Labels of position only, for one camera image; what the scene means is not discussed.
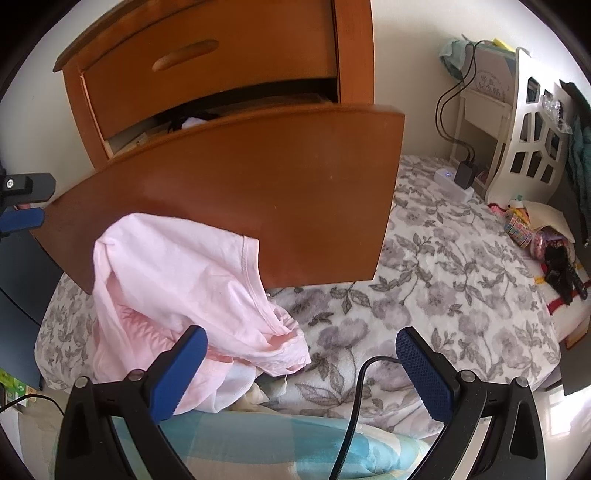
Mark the wooden dresser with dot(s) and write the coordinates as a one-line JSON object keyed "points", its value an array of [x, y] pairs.
{"points": [[142, 58]]}

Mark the black power adapter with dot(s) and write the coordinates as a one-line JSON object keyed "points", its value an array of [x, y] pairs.
{"points": [[466, 174]]}

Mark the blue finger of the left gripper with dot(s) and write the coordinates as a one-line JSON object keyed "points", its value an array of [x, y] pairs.
{"points": [[18, 220]]}

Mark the white power strip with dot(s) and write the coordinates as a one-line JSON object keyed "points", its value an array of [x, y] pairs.
{"points": [[445, 179]]}

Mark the white bedside cabinet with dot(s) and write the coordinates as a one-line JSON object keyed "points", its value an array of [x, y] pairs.
{"points": [[487, 71]]}

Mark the white grey clothes in drawer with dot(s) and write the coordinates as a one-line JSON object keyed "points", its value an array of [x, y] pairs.
{"points": [[184, 120]]}

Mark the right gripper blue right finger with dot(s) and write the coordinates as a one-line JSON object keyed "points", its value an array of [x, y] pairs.
{"points": [[432, 375]]}

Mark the colourful toy pile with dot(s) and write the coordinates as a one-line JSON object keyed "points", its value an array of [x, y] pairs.
{"points": [[544, 236]]}

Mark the pink shirt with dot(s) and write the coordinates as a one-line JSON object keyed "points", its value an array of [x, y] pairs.
{"points": [[156, 276]]}

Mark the teal hanging jacket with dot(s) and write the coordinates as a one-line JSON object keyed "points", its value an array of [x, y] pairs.
{"points": [[578, 165]]}

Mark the open wooden drawer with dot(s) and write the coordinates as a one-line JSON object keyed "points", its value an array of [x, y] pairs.
{"points": [[313, 183]]}

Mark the white decorative shelf rack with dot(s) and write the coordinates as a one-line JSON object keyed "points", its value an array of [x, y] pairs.
{"points": [[535, 153]]}

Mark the floral grey white blanket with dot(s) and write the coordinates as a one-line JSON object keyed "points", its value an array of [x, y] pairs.
{"points": [[446, 269]]}

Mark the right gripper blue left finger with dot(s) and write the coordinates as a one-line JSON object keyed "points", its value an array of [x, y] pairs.
{"points": [[172, 371]]}

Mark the teal plaid fabric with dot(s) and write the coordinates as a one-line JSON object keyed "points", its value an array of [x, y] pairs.
{"points": [[96, 443]]}

